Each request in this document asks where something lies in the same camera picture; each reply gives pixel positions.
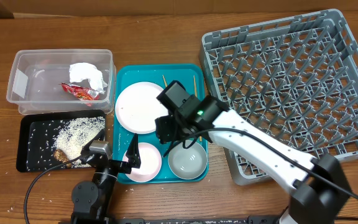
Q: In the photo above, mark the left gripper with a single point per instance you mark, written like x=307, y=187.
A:
x=133, y=159

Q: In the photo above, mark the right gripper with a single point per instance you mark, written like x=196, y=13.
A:
x=165, y=132

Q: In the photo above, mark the wooden chopstick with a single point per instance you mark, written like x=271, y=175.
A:
x=196, y=94
x=164, y=80

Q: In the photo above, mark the pink bowl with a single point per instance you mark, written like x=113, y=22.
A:
x=151, y=162

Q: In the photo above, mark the pink round plate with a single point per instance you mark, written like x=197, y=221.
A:
x=137, y=107

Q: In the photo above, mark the grey-white bowl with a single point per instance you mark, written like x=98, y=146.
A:
x=188, y=164

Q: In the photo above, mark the brown food scrap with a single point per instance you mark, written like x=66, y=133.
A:
x=60, y=156

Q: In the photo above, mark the red snack wrapper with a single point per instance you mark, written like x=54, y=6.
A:
x=82, y=93

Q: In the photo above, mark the white tissue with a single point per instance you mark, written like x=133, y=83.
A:
x=79, y=72

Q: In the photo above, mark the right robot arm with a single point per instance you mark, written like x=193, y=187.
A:
x=318, y=187

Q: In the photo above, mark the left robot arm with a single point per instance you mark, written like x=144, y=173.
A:
x=91, y=199

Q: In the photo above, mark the grey dishwasher rack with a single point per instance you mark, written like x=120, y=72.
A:
x=296, y=79

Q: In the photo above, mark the teal plastic tray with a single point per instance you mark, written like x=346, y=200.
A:
x=185, y=73

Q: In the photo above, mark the black tray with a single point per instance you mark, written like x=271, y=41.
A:
x=38, y=133

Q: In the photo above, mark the clear plastic bin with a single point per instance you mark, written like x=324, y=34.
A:
x=36, y=78

